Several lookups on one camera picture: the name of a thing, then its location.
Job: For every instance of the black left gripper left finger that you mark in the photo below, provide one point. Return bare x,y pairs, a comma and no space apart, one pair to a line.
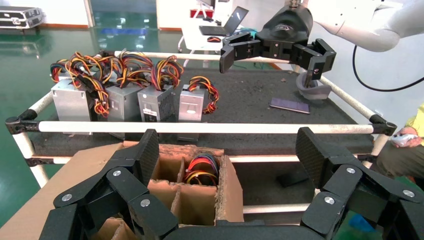
99,195

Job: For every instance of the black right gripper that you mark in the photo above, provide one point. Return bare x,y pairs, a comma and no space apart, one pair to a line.
285,31

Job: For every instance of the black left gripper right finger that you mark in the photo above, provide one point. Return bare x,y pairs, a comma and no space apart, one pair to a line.
344,185

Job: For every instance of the white remote controller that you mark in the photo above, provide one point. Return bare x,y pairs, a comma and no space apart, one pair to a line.
401,139

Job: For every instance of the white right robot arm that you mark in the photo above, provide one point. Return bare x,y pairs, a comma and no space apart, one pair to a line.
364,30

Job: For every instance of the yellow sleeved forearm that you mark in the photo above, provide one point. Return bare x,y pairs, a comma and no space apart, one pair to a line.
418,121

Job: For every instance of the red box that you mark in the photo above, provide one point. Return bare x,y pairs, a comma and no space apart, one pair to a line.
201,13

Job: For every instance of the brown cardboard divider box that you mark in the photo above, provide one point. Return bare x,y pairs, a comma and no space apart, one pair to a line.
198,202

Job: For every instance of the person's hand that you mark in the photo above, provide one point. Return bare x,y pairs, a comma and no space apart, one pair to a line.
414,143

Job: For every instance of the dark flat phone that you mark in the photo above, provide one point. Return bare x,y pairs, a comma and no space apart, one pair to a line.
290,106

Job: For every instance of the grey tape roll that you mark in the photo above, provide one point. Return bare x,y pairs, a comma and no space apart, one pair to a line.
314,94

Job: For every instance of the olive trouser leg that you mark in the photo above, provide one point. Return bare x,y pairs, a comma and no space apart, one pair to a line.
399,162

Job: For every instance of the black laptop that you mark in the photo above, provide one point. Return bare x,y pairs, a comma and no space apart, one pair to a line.
217,30

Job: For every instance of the black orange mouse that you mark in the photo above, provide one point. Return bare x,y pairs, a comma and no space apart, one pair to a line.
214,39

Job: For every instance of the white background table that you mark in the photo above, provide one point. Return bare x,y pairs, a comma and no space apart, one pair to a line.
193,41

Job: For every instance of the blue floor mat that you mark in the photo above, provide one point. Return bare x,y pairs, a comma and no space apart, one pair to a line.
122,31

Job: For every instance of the black aluminium flight case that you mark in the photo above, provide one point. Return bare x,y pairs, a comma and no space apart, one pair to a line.
20,16

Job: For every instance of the white pipe frame cart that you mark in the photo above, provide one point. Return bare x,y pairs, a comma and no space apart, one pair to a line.
232,127

